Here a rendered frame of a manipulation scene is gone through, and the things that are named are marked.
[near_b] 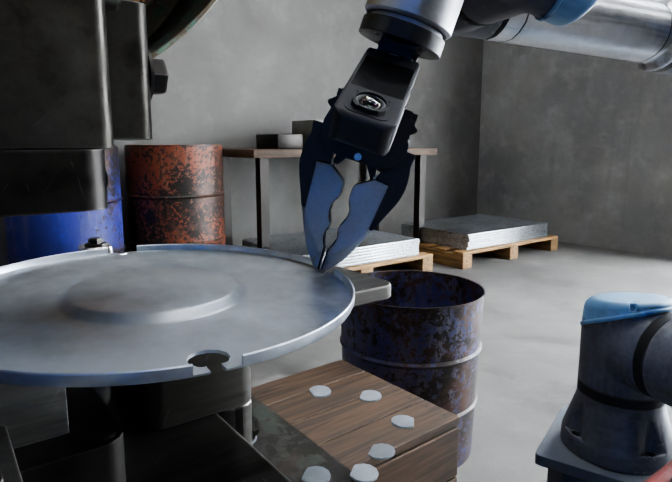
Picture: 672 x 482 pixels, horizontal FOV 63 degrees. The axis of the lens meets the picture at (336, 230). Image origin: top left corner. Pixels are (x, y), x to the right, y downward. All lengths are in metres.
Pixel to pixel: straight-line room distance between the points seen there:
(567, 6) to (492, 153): 5.26
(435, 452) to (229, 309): 0.83
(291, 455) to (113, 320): 0.19
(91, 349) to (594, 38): 0.63
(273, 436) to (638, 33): 0.62
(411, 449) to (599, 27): 0.77
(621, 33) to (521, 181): 4.86
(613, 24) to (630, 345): 0.40
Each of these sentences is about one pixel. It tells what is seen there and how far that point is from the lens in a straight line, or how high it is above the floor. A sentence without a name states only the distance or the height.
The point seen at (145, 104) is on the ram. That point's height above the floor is 0.92.
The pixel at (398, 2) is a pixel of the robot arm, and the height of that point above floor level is 1.00.
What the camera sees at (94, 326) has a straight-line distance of 0.37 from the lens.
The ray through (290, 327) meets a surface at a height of 0.78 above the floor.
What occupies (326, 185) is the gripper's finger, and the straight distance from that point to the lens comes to 0.46.
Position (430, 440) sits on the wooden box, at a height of 0.33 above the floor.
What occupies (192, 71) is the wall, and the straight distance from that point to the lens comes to 4.02.
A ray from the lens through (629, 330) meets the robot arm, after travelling 0.84.
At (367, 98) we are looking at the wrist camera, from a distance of 0.38.
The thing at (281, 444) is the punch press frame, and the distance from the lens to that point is 0.49.
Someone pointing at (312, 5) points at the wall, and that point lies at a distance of 4.59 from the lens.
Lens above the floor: 0.89
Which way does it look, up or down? 9 degrees down
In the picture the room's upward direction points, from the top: straight up
